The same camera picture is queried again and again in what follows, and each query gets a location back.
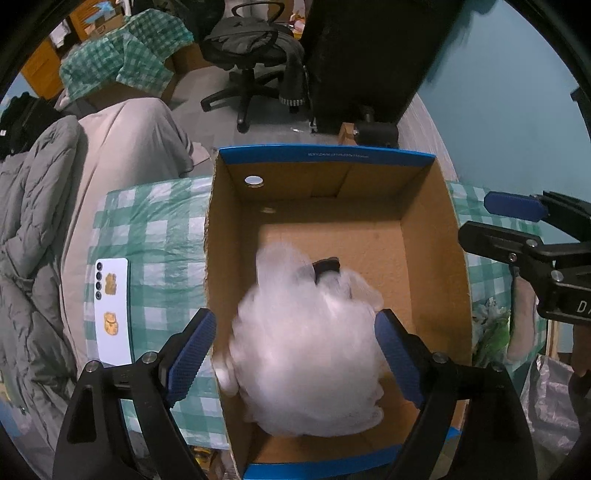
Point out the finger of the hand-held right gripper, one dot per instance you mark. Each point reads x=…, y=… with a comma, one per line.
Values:
x=498, y=241
x=512, y=205

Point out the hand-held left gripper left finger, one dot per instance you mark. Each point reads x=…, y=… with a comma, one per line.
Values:
x=191, y=357

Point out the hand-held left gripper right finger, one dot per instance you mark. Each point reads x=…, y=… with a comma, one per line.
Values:
x=399, y=357

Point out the pale pink fleece blanket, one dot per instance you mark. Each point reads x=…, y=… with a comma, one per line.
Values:
x=524, y=323

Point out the green sequin cloth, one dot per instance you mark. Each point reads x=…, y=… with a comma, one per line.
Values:
x=491, y=332

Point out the plastic-wrapped white plush toy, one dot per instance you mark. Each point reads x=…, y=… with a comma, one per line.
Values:
x=304, y=350

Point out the cardboard box with blue rim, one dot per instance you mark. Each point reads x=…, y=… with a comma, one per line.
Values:
x=369, y=240

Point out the person's right hand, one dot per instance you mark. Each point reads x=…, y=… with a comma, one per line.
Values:
x=581, y=350

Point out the white smartphone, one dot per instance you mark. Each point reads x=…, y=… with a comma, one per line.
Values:
x=117, y=323

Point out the yellow packet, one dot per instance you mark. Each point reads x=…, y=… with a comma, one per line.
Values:
x=202, y=459

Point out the clear plastic bag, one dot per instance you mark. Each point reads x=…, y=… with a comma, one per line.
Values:
x=549, y=406

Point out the green checkered bed cloth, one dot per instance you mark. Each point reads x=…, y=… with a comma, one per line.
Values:
x=152, y=240

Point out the black cylindrical device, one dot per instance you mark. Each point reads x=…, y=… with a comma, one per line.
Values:
x=378, y=131

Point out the small cardboard box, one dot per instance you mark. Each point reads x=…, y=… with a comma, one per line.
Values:
x=346, y=133

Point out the black cabinet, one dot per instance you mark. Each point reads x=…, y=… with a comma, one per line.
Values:
x=369, y=55

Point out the grey quilted jacket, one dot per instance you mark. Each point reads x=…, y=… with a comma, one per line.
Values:
x=32, y=221

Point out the beige blanket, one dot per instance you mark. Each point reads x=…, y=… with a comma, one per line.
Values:
x=124, y=147

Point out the black office chair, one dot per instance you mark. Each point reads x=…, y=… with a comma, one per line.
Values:
x=244, y=92

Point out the black clothing pile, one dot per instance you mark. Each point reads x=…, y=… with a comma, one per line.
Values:
x=23, y=120

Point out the large brown cardboard box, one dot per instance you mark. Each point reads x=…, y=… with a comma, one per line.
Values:
x=184, y=57

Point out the grey garment on chair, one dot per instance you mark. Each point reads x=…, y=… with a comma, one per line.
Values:
x=258, y=41

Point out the crumpled green checkered cloth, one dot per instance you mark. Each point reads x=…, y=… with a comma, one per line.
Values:
x=115, y=55

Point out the orange wooden furniture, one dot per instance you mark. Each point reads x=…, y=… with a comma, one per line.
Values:
x=41, y=69

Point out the printed cardboard box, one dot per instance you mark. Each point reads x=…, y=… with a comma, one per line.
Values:
x=94, y=18

